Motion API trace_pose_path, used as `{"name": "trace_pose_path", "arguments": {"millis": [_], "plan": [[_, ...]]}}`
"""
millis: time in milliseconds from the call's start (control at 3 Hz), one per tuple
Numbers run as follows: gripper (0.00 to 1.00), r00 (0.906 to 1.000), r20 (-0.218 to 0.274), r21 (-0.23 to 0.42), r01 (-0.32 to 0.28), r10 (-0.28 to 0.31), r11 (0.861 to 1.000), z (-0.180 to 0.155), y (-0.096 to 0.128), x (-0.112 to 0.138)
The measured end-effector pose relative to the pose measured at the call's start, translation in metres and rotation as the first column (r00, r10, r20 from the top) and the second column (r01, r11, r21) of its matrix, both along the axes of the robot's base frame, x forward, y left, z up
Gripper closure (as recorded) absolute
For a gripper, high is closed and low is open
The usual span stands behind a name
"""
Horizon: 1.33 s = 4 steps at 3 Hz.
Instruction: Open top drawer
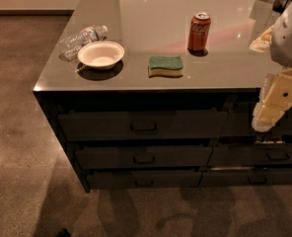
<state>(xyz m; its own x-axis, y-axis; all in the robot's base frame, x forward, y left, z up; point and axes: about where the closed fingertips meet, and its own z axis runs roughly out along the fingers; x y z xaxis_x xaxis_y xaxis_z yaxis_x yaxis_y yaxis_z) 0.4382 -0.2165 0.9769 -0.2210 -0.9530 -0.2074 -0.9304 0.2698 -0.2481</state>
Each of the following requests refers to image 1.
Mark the red cola can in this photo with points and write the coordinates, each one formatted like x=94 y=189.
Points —
x=198 y=32

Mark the white paper bowl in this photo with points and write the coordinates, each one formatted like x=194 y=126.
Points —
x=101 y=55

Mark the black object on floor bottom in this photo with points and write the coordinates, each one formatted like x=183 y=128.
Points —
x=63 y=233

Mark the green yellow sponge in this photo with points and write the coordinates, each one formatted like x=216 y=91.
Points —
x=165 y=66

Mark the grey drawer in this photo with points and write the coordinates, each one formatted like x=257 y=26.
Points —
x=251 y=155
x=142 y=125
x=144 y=179
x=143 y=156
x=239 y=124
x=250 y=177

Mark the clear plastic water bottle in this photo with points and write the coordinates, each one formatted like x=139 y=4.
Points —
x=70 y=46

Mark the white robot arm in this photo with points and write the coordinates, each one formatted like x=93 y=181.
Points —
x=281 y=40

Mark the dark grey drawer cabinet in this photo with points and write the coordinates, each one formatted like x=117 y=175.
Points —
x=225 y=77

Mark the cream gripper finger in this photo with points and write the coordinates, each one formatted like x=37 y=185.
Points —
x=263 y=42
x=275 y=99

